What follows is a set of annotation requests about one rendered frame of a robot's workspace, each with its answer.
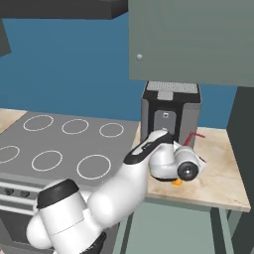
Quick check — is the dark grey wall cupboard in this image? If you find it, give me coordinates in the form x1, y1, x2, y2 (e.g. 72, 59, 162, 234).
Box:
0, 18, 13, 58

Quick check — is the dark grey extractor hood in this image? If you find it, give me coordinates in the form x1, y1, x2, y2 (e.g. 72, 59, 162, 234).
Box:
0, 0, 129, 21

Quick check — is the thin red utensil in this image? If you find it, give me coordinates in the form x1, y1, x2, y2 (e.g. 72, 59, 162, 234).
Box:
184, 131, 206, 147

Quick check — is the grey-green cupboard door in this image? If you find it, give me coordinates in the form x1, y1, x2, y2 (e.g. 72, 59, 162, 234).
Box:
127, 0, 254, 88

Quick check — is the grey hob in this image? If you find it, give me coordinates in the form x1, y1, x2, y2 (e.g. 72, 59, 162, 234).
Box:
0, 110, 141, 193

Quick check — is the grey oven front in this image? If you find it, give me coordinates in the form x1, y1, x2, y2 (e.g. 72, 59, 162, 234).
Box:
0, 178, 121, 254

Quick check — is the dark grey tall cabinet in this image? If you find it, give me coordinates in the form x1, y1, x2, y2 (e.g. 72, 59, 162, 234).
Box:
225, 84, 254, 254

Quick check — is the black and grey coffee machine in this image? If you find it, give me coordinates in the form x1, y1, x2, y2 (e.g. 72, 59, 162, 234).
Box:
141, 80, 202, 151

